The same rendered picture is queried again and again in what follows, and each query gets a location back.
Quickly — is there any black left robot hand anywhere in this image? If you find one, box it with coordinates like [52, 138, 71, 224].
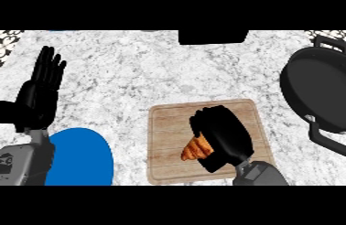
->
[0, 45, 68, 134]

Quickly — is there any black box appliance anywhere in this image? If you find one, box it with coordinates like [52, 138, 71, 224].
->
[177, 29, 250, 46]

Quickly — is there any dark grey pot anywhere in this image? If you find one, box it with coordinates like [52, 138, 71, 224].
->
[278, 34, 346, 156]

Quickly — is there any golden brown croissant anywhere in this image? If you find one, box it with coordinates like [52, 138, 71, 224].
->
[180, 134, 216, 162]

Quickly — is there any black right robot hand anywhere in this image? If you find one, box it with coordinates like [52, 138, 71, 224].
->
[188, 104, 256, 174]

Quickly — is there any wooden cutting board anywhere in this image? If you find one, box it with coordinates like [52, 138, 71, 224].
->
[146, 98, 275, 186]

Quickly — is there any blue round plate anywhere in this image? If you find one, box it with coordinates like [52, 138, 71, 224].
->
[43, 127, 115, 187]

